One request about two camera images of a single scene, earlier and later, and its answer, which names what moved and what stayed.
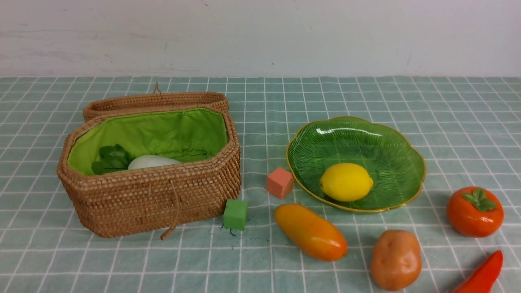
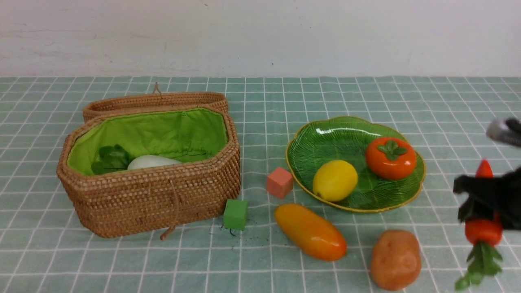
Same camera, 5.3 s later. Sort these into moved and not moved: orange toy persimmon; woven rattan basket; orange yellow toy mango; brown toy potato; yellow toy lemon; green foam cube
Moved: orange toy persimmon; yellow toy lemon
Not moved: woven rattan basket; orange yellow toy mango; green foam cube; brown toy potato
